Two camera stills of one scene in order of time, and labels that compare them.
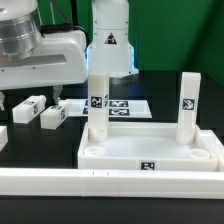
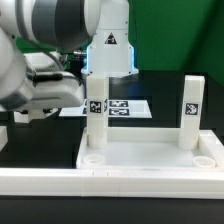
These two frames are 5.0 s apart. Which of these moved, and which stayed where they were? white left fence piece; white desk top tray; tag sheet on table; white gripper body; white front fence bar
Moved: white desk top tray; white gripper body
Stayed: tag sheet on table; white left fence piece; white front fence bar
